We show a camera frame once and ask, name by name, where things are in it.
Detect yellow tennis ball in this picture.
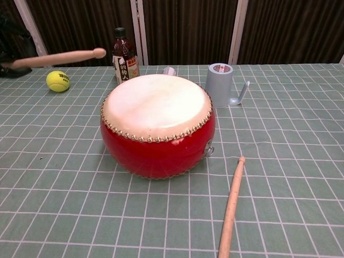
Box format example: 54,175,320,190
46,70,70,93

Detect wooden drumstick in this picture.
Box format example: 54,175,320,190
217,156,246,258
11,47,106,69

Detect white partition frame post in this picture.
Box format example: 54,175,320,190
13,0,54,68
130,0,149,66
228,0,249,65

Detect green checked tablecloth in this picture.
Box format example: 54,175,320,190
0,63,344,258

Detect grey plastic mug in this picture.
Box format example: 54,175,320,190
205,63,250,109

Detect red drum with white skin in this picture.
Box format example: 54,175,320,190
100,74,216,181

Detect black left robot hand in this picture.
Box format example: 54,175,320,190
0,12,37,79

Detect brown tea bottle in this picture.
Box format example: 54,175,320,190
111,27,141,86

